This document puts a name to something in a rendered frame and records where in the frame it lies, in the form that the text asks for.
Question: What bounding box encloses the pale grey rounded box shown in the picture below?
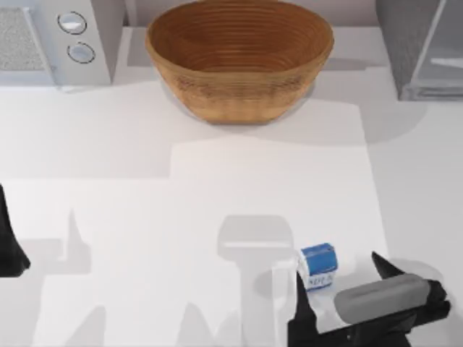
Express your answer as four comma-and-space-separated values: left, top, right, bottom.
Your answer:
334, 273, 430, 325

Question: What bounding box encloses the blue and white carton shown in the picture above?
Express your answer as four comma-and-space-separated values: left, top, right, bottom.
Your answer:
297, 242, 340, 294

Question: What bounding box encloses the grey cabinet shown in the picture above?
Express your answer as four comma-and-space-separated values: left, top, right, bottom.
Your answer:
374, 0, 463, 103

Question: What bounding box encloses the brown wicker basket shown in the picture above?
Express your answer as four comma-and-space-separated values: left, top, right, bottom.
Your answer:
145, 0, 334, 127

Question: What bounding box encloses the pale microwave oven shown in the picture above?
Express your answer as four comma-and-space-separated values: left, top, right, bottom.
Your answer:
0, 0, 128, 93

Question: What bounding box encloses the round microwave knob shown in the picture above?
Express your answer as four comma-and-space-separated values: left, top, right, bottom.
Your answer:
66, 40, 97, 65
56, 11, 88, 35

